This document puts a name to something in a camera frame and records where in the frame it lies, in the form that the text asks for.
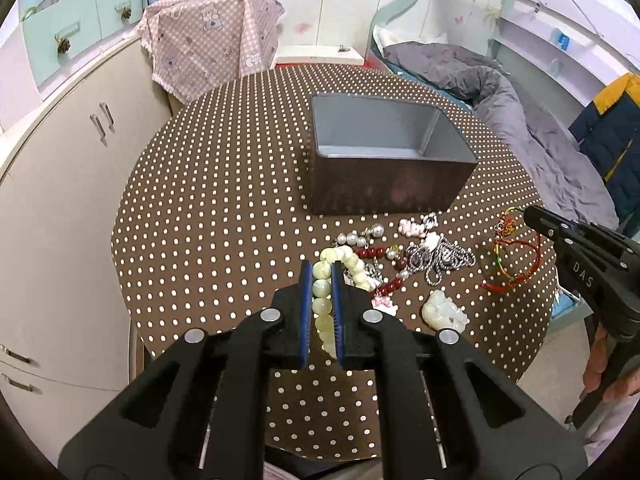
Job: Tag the pink charm trinket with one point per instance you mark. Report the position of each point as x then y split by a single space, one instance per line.
418 229

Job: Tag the red white bedside box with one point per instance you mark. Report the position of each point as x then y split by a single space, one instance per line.
289 55

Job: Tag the mint green drawer unit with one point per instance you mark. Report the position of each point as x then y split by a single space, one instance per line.
56 35

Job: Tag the beige cabinet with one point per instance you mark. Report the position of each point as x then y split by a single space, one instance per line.
65 331

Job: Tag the brown polka dot tablecloth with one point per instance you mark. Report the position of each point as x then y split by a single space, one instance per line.
215 219

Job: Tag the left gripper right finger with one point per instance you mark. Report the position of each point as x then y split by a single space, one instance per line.
353 346

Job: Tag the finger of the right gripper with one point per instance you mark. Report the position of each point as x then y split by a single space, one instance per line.
549 224

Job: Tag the white jade carved pendant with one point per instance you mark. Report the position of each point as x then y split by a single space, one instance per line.
440 313

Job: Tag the navy yellow jacket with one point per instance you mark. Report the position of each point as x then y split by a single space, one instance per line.
607 132

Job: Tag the grey duvet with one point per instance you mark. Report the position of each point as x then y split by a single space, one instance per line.
565 179

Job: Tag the pink checked cloth cover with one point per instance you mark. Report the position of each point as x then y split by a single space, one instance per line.
197 45

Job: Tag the mint bunk bed frame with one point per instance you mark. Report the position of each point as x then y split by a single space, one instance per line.
563 51

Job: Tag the dark grey storage box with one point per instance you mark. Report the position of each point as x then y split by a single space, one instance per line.
371 155

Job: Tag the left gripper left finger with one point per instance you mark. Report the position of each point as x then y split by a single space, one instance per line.
289 345

